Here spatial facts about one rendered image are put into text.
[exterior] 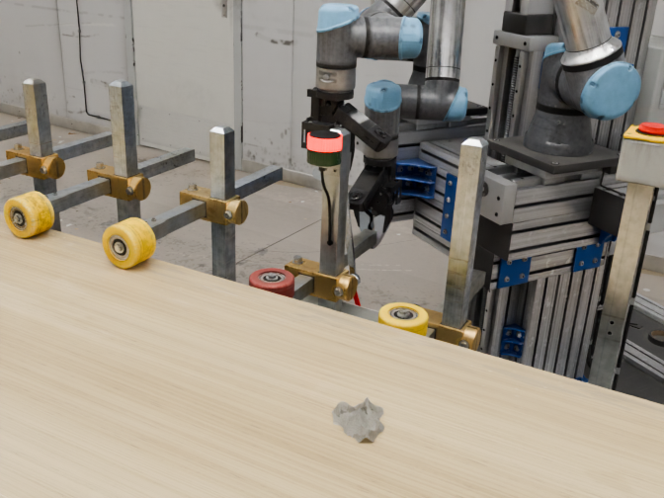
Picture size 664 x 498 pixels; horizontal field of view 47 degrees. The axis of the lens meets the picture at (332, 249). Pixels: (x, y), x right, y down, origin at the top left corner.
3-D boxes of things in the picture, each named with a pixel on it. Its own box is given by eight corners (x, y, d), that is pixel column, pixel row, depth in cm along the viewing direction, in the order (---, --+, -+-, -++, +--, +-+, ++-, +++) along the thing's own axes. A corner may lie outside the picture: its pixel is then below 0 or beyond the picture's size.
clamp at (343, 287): (296, 279, 153) (297, 256, 151) (357, 295, 148) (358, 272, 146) (282, 290, 149) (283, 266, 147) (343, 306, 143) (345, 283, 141)
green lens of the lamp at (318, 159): (317, 154, 137) (317, 142, 136) (347, 160, 134) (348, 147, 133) (299, 162, 132) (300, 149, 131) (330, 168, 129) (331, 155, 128)
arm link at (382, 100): (402, 80, 162) (402, 89, 154) (399, 130, 166) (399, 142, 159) (365, 79, 162) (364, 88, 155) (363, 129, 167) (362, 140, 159)
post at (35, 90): (55, 274, 188) (34, 76, 169) (66, 277, 186) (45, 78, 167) (44, 279, 185) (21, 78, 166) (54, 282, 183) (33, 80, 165)
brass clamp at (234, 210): (197, 207, 161) (196, 184, 159) (250, 219, 155) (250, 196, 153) (178, 215, 155) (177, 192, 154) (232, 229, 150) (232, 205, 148)
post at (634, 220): (579, 420, 134) (629, 172, 116) (608, 429, 132) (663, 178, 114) (573, 433, 130) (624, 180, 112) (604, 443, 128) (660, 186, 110)
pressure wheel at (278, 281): (264, 317, 143) (265, 261, 139) (301, 328, 140) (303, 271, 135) (240, 335, 137) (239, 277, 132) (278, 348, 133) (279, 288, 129)
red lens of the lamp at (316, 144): (317, 140, 136) (318, 128, 135) (348, 146, 133) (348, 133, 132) (300, 148, 131) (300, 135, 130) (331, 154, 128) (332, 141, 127)
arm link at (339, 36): (368, 7, 136) (320, 6, 134) (364, 70, 140) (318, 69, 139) (359, 3, 143) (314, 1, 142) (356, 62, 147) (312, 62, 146)
